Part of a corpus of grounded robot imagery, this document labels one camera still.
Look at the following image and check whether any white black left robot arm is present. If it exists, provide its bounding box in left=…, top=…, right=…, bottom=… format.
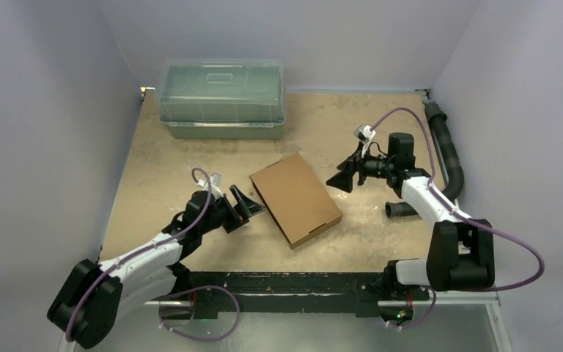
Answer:
left=47, top=185, right=265, bottom=349

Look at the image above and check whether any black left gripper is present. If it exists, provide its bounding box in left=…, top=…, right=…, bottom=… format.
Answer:
left=199, top=185, right=264, bottom=235

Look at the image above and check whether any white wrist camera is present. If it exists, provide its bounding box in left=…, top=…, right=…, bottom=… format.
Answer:
left=196, top=172, right=224, bottom=199
left=353, top=124, right=375, bottom=158

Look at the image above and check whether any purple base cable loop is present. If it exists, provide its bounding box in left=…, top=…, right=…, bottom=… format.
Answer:
left=158, top=285, right=240, bottom=343

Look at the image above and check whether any black corrugated hose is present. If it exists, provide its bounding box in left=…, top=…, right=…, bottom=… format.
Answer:
left=384, top=99, right=465, bottom=219

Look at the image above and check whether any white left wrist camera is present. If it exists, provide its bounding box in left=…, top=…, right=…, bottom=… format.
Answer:
left=196, top=172, right=224, bottom=199

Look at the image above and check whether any brown cardboard box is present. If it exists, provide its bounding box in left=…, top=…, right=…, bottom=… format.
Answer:
left=249, top=153, right=343, bottom=249

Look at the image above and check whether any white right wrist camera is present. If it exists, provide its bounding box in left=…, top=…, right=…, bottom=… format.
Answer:
left=353, top=124, right=375, bottom=158

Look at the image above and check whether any clear plastic storage bin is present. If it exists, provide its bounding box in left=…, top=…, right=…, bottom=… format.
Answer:
left=154, top=58, right=286, bottom=139

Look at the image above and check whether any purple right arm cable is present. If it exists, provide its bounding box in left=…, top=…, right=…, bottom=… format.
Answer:
left=366, top=107, right=545, bottom=332

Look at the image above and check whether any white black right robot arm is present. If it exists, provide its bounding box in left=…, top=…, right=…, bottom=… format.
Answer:
left=326, top=125, right=495, bottom=298

